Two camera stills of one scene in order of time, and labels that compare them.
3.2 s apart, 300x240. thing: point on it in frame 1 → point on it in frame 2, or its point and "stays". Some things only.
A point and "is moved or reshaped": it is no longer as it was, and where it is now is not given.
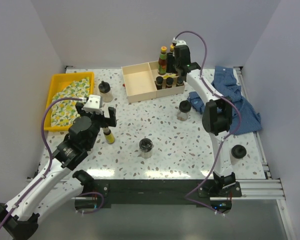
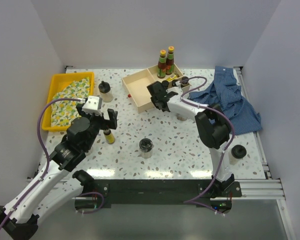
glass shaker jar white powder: [104, 89] stays
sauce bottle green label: [162, 63] is moved or reshaped
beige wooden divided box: [140, 83] is moved or reshaped
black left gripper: [110, 121] stays
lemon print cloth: [63, 112] stays
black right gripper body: [176, 65] → [154, 101]
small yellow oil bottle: [109, 136] stays
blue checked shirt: [225, 83] stays
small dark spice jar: [180, 81] is moved or reshaped
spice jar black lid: [169, 81] is moved or reshaped
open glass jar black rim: [146, 145] stays
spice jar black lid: [158, 82] is moved or reshaped
